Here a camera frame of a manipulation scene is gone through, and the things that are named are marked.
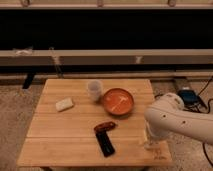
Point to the white plastic bottle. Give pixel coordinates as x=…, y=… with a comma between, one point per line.
x=149, y=142

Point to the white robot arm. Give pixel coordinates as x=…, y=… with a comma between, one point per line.
x=168, y=114

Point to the translucent plastic cup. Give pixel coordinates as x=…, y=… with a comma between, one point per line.
x=94, y=89

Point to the orange bowl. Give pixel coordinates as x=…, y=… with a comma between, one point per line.
x=118, y=101

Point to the dark red brown object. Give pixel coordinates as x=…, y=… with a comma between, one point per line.
x=106, y=126

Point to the wooden table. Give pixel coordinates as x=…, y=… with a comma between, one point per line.
x=67, y=138

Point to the black rectangular remote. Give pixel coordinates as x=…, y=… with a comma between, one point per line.
x=105, y=144

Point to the blue black device on floor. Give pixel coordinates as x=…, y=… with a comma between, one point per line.
x=189, y=97

